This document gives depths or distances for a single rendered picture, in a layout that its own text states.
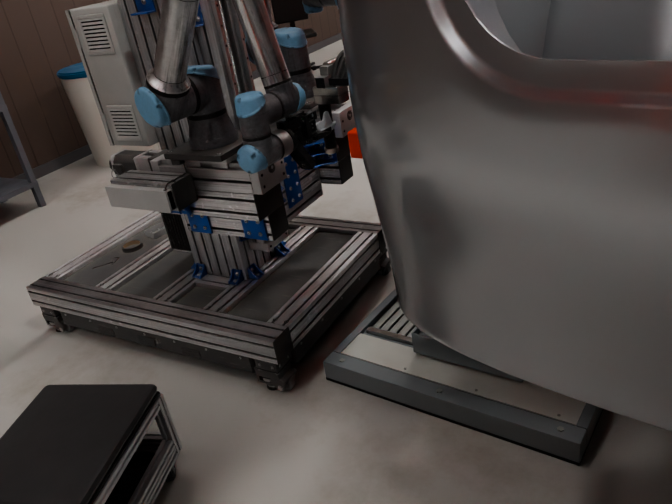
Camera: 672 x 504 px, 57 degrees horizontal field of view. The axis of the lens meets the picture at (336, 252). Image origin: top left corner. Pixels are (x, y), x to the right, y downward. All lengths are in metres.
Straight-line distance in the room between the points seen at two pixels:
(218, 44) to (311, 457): 1.29
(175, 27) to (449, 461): 1.34
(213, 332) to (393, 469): 0.75
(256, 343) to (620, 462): 1.10
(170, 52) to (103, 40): 0.60
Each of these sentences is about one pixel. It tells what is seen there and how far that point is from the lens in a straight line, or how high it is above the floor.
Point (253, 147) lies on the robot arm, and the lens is 1.57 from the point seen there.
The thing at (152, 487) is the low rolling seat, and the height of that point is 0.13.
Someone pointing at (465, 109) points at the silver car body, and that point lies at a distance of 0.60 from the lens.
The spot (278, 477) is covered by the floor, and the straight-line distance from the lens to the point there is 1.86.
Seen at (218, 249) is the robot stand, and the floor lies 0.35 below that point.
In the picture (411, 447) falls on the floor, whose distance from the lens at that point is 1.86.
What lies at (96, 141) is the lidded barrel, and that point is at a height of 0.21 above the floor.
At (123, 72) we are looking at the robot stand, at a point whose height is 1.02.
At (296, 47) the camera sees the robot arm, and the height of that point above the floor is 0.99.
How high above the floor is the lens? 1.33
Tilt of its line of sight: 28 degrees down
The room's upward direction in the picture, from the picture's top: 10 degrees counter-clockwise
